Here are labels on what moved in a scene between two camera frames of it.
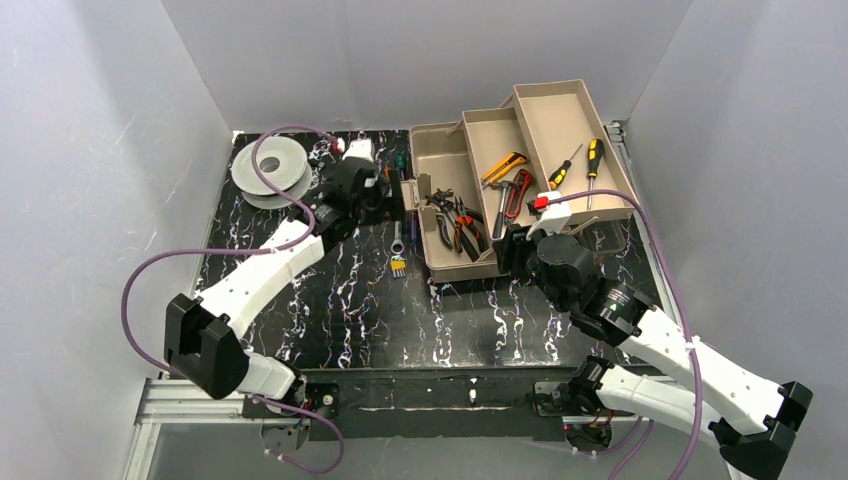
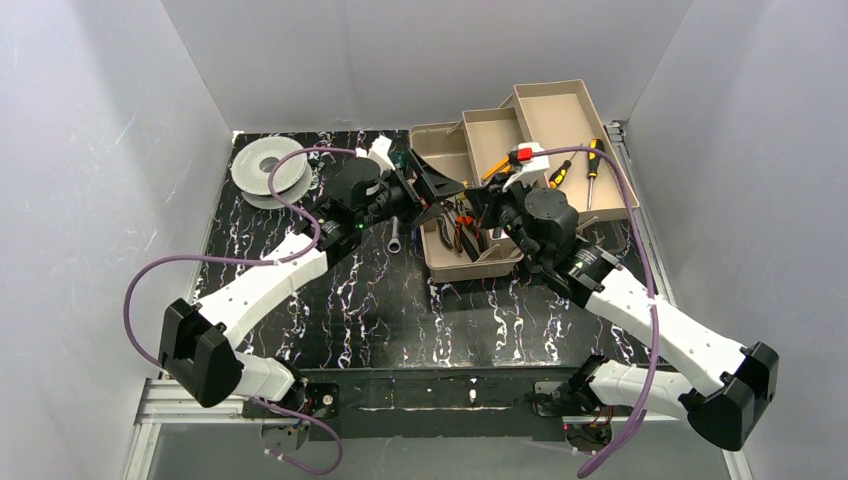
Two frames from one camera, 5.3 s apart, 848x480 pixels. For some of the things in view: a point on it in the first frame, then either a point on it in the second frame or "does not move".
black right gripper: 515,244 to 488,204
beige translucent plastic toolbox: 548,147 does not move
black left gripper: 382,196 to 411,192
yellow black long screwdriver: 595,153 does not move
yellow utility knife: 502,169 does not move
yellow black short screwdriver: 559,176 does not move
